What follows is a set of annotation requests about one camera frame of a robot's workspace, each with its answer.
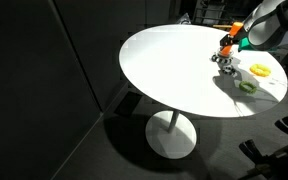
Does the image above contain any small black toothed ring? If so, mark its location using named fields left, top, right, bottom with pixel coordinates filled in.
left=220, top=64, right=238, bottom=76

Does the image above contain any small white triangular object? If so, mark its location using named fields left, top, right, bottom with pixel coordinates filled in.
left=176, top=12, right=193, bottom=25

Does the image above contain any orange textured ring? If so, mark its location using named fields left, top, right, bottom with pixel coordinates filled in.
left=249, top=63, right=272, bottom=78

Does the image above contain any wooden stick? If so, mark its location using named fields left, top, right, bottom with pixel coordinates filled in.
left=212, top=23, right=234, bottom=29

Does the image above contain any white table pedestal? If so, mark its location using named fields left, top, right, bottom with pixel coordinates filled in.
left=144, top=109, right=198, bottom=160

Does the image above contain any black and white toothed ring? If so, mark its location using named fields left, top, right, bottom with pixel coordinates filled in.
left=210, top=52, right=235, bottom=67

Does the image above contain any teal camera mount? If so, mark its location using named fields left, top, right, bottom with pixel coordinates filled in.
left=237, top=36, right=279, bottom=53

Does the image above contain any orange rod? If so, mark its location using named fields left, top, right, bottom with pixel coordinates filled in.
left=220, top=21, right=245, bottom=56

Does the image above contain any green toothed ring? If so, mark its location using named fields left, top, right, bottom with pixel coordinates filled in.
left=238, top=80, right=258, bottom=95

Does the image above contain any dark clamp tripod assembly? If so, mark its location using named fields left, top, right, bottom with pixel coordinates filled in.
left=238, top=115, right=288, bottom=180

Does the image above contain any dark metal rack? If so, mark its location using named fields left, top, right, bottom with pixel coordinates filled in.
left=191, top=0, right=234, bottom=26

